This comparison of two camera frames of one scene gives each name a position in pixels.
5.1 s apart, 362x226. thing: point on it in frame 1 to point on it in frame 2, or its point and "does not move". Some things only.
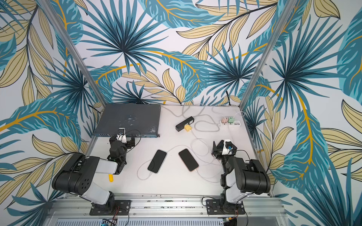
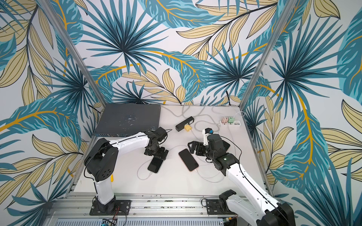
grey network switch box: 142,120 does not move
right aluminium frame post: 287,10 does not move
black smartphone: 157,161 does not move
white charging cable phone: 219,163 does not move
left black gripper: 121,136 to 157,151
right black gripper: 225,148 to 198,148
